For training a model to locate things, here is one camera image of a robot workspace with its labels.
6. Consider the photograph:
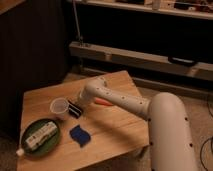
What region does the grey metal rail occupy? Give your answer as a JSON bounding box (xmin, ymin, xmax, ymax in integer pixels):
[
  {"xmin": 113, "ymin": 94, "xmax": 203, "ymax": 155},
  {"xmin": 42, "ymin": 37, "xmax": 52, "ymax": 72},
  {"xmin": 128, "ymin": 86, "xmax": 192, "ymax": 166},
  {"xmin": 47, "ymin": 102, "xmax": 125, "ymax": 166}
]
[{"xmin": 69, "ymin": 41, "xmax": 213, "ymax": 81}]

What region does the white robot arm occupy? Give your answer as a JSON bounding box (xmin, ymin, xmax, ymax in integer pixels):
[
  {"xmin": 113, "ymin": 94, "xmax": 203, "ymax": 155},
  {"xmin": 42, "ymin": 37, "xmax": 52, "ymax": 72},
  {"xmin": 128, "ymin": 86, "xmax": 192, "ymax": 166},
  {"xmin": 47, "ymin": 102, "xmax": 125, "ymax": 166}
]
[{"xmin": 77, "ymin": 77, "xmax": 198, "ymax": 171}]

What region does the metal vertical pole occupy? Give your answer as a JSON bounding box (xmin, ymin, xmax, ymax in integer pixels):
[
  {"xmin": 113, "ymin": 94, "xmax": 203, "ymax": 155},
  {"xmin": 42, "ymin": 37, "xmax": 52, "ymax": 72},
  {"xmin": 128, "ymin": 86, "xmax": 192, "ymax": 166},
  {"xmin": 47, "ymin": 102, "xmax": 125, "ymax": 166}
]
[{"xmin": 72, "ymin": 0, "xmax": 83, "ymax": 46}]

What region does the white tube on plate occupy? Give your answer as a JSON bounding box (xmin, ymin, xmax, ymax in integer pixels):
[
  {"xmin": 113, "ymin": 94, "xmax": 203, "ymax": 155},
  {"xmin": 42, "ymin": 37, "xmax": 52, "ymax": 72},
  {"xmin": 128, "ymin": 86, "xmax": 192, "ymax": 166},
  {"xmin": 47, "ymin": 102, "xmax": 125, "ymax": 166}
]
[{"xmin": 16, "ymin": 121, "xmax": 58, "ymax": 156}]

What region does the orange carrot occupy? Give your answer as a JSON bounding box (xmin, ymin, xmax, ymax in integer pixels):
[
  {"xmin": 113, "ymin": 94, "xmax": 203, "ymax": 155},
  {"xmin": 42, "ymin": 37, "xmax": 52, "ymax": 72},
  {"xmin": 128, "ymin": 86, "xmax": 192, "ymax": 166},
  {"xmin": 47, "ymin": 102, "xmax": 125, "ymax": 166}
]
[{"xmin": 94, "ymin": 98, "xmax": 113, "ymax": 106}]

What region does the blue eraser sponge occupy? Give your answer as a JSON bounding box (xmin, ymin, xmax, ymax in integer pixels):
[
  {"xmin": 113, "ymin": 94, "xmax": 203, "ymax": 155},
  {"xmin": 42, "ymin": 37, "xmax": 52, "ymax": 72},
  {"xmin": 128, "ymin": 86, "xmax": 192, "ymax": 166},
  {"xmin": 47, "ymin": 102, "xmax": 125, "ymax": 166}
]
[{"xmin": 69, "ymin": 125, "xmax": 91, "ymax": 147}]

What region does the clear plastic cup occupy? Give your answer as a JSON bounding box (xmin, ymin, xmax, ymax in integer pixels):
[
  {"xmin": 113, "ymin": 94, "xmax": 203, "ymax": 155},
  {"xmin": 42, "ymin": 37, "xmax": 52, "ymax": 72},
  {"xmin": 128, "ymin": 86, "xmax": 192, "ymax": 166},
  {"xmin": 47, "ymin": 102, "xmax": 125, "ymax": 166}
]
[{"xmin": 50, "ymin": 98, "xmax": 69, "ymax": 120}]

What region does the green round plate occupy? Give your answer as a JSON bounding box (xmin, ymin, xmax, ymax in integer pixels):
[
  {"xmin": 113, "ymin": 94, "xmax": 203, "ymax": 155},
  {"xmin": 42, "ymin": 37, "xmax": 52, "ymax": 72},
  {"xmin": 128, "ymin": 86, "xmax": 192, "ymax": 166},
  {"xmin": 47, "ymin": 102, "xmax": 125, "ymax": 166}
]
[{"xmin": 19, "ymin": 118, "xmax": 61, "ymax": 158}]

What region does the black handle on rail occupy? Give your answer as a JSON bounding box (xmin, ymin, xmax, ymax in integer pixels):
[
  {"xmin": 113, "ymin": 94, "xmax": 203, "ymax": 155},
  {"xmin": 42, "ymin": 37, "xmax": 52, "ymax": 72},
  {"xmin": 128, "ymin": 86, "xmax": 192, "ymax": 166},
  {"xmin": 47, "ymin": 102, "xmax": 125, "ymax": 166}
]
[{"xmin": 168, "ymin": 57, "xmax": 198, "ymax": 67}]

